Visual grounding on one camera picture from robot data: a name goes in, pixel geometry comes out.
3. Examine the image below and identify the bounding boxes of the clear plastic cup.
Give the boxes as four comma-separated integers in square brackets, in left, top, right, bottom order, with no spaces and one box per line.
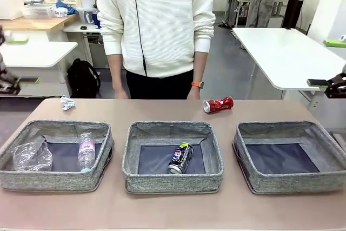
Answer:
[12,137,54,173]

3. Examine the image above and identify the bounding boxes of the clear plastic water bottle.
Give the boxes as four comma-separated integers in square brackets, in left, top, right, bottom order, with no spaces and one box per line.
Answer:
[77,132,96,173]

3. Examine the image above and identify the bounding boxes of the crushed red soda can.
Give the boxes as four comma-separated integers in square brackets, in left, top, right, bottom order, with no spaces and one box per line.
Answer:
[203,96,234,114]

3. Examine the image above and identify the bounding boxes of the black Pepsi can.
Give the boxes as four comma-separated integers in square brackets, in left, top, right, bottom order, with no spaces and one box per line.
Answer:
[167,142,195,174]

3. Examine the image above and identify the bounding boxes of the person's left forearm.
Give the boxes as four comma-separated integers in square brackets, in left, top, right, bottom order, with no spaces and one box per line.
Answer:
[192,50,209,83]

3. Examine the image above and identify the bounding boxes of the person's right hand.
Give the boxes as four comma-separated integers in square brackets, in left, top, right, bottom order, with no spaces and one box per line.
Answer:
[113,86,128,100]

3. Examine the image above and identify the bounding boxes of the person's left hand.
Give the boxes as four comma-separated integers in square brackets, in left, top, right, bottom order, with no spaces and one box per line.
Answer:
[187,87,202,101]

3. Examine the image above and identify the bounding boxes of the wooden workbench top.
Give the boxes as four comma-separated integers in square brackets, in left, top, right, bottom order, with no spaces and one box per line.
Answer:
[0,13,79,32]

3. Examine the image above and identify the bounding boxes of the white desk with drawers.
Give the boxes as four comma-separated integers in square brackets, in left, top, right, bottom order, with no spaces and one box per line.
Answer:
[0,41,79,98]

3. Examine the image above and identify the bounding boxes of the white plastic mesh basket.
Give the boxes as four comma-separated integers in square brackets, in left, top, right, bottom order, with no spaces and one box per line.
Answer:
[22,3,57,19]

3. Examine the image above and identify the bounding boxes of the white storage box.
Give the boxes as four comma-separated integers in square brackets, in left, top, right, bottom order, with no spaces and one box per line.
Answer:
[0,0,24,21]

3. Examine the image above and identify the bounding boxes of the large white table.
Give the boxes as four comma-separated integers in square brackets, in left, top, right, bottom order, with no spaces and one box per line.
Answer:
[232,27,346,113]

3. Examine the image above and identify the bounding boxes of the crumpled paper ball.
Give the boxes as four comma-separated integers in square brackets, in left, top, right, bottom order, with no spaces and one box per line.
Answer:
[59,95,76,111]

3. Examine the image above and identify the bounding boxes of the blue cloth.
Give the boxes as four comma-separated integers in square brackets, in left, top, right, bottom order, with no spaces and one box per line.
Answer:
[55,0,79,15]

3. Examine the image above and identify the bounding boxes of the white background desk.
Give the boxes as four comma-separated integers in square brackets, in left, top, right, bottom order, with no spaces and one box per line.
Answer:
[63,22,109,68]

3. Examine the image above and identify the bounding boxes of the clear bin with blue label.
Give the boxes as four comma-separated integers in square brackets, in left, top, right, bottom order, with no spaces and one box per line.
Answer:
[77,8,99,25]

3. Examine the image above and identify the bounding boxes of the blue drink bottle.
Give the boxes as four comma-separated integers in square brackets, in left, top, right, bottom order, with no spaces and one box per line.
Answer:
[92,11,102,30]

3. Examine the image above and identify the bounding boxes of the grey fabric basket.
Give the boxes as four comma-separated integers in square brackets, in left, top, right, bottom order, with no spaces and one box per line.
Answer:
[0,119,114,192]
[232,121,346,194]
[122,121,224,194]

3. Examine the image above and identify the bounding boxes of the person's black trousers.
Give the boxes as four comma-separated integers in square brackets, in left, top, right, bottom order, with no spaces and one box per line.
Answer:
[125,68,195,100]

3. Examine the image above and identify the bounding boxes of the person's white knit sweater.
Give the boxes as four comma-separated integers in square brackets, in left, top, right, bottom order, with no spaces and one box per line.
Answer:
[96,0,216,78]

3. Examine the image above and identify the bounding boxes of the thin black cord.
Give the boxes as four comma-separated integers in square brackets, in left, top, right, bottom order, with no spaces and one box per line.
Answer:
[131,0,148,77]

